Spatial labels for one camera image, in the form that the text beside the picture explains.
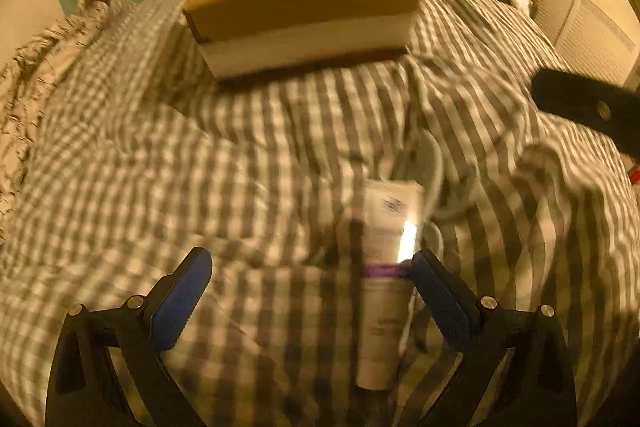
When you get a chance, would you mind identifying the grey cable bundle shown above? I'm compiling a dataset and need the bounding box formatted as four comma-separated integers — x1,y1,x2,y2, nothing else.
389,128,482,358

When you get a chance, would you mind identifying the white purple cream tube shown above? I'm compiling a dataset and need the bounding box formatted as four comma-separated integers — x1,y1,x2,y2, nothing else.
356,180,422,391

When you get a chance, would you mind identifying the white louvered wardrobe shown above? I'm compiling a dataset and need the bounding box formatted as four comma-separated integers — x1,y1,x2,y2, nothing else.
535,0,639,86

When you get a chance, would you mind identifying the grey checkered bed cover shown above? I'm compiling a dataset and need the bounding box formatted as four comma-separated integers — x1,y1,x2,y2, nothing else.
1,0,639,426

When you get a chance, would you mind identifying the floral crumpled duvet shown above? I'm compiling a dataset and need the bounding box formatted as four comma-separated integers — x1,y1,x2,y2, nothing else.
1,15,103,236

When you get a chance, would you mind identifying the open cardboard box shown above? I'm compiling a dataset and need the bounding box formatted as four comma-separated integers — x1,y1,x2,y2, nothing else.
183,0,419,79

